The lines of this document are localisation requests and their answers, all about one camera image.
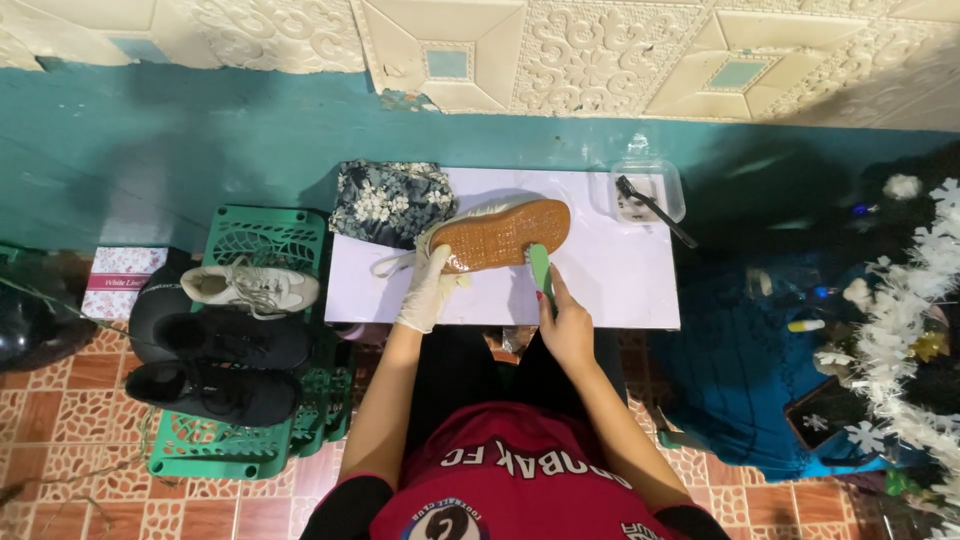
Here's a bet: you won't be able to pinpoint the black helmet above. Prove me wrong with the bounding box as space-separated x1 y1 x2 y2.
0 253 99 374

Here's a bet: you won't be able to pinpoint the dark phone with snowflake case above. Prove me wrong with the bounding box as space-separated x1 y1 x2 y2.
783 375 879 453

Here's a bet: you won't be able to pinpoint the red football jersey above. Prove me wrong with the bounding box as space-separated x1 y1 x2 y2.
300 401 732 540

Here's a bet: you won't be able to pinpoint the clear plastic container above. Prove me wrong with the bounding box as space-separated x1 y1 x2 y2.
591 159 687 225

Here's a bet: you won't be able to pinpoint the person's left hand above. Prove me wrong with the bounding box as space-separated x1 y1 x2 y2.
395 241 456 335

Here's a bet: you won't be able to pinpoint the white sneaker with brown sole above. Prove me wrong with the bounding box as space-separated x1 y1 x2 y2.
371 192 573 295

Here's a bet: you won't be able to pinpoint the gold star ornament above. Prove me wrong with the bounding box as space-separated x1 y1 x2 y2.
909 330 949 363

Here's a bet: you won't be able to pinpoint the blue knitted cloth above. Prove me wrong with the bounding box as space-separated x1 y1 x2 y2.
648 258 901 483

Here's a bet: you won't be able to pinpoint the pink floral box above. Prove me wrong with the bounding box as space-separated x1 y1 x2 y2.
80 246 169 322

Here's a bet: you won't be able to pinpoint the dark floral cloth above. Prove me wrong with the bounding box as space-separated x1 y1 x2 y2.
328 159 457 251

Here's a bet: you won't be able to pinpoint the black trousers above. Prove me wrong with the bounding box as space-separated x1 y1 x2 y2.
403 326 628 455

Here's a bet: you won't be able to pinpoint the black round bag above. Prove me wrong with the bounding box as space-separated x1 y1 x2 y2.
128 253 198 366

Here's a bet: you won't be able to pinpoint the black toothbrush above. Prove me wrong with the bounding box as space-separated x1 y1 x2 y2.
615 174 699 250

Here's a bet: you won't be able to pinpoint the green plastic crate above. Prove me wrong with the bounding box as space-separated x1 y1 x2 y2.
147 204 354 481

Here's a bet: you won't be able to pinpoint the white laced sneaker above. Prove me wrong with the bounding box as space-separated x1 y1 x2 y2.
180 258 321 320

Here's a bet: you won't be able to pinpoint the green scrubbing brush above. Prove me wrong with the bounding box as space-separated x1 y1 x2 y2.
527 241 558 312

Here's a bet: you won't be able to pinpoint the person's right hand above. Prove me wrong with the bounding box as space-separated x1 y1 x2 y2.
535 262 598 376

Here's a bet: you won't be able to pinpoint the white tinsel garland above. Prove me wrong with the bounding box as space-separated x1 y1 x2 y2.
813 174 960 540

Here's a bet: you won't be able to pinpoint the black sneaker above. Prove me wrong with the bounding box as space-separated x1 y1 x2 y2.
152 309 315 372
124 360 303 429

